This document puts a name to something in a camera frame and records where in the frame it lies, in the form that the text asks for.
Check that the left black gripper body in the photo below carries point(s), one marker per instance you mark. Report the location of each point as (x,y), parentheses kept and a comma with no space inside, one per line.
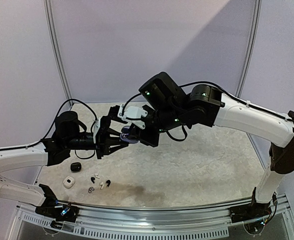
(100,142)

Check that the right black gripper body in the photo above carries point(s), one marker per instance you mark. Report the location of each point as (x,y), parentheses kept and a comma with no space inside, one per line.
(148,132)

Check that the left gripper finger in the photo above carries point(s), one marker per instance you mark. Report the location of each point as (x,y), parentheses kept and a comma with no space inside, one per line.
(111,133)
(111,148)

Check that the purple earbud charging case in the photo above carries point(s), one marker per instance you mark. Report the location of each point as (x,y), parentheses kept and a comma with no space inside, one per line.
(127,136)

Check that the black earbud charging case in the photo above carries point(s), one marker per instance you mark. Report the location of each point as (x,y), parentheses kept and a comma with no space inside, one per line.
(75,167)

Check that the purple chrome earbud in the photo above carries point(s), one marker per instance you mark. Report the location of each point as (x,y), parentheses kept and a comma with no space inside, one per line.
(90,190)

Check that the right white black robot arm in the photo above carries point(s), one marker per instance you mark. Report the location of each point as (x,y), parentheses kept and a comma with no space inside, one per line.
(209,105)

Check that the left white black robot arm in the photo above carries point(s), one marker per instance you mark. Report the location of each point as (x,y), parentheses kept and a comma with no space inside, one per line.
(70,134)

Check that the white earbud charging case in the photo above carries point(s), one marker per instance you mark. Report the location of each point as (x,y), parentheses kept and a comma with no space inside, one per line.
(68,182)

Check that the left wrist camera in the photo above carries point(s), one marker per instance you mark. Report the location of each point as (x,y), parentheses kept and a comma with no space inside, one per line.
(98,129)

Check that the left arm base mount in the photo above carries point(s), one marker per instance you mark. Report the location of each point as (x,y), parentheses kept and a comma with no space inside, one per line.
(60,212)

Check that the aluminium front rail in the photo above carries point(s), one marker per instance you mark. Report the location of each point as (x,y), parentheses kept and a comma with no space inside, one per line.
(208,222)

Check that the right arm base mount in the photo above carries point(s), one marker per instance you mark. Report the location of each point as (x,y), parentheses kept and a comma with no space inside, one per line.
(253,211)

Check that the left aluminium frame post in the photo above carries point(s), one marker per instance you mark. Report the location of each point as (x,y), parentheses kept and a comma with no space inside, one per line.
(56,48)

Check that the aluminium frame post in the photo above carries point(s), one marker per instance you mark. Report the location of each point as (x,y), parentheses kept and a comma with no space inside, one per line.
(56,48)
(250,46)

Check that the right aluminium frame post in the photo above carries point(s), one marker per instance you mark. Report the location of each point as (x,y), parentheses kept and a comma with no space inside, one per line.
(250,46)

